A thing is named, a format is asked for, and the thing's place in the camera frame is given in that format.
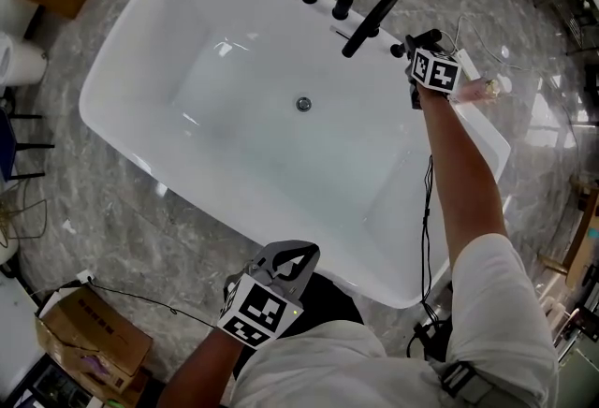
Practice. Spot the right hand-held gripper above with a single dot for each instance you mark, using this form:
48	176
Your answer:
435	71

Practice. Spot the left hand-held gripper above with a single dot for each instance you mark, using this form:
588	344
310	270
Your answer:
257	310

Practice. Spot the black cylindrical plastic part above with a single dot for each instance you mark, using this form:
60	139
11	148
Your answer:
398	51

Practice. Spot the person's right forearm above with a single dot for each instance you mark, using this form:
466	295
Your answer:
463	177

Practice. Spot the person's left forearm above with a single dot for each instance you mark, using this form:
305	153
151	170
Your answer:
206	368

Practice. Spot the white bathtub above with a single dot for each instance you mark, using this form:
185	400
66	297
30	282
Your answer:
262	139

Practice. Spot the black gooseneck faucet spout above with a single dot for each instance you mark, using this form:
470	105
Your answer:
376	15

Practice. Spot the pink pump soap bottle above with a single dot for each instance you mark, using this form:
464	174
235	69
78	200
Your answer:
479	90

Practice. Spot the chrome overflow slot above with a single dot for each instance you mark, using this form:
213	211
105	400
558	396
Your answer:
339	32

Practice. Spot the person's white shirt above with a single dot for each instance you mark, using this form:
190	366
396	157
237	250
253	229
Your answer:
327	373

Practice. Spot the black waist device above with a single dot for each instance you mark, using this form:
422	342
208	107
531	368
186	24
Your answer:
433	340

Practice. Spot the white power socket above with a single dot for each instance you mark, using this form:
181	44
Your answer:
85	277

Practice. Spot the torn brown cardboard box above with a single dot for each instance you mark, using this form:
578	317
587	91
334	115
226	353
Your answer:
89	336

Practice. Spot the purple plastic item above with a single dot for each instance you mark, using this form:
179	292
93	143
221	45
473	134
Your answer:
93	366

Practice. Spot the white paper scrap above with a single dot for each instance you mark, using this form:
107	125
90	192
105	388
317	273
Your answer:
68	227

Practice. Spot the round wooden table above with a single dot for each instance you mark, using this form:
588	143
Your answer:
585	233

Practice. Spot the blue chair with black legs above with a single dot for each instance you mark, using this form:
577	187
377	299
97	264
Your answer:
7	144

